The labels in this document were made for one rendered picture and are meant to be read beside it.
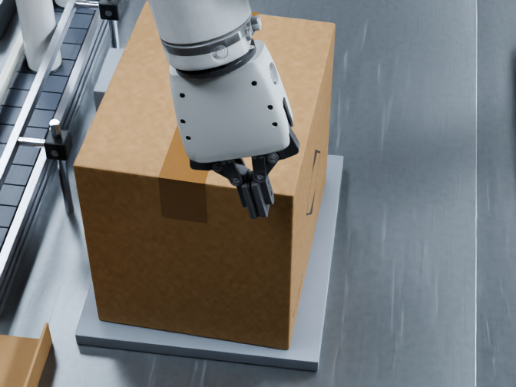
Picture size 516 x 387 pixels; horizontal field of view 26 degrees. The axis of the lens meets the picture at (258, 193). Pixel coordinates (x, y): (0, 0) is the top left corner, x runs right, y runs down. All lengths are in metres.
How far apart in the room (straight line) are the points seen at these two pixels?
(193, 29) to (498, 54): 0.95
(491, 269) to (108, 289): 0.50
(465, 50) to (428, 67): 0.08
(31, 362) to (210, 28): 0.55
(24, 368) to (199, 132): 0.48
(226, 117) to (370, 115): 0.70
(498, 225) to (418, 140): 0.19
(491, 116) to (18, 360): 0.78
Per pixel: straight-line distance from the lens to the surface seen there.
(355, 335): 1.41
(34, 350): 1.41
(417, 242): 1.52
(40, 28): 1.65
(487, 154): 1.65
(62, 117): 1.63
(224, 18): 0.96
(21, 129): 1.49
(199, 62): 0.97
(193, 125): 1.02
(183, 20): 0.95
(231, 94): 1.00
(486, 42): 1.85
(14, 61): 1.68
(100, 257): 1.31
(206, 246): 1.24
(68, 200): 1.54
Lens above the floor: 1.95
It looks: 46 degrees down
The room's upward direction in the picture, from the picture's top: straight up
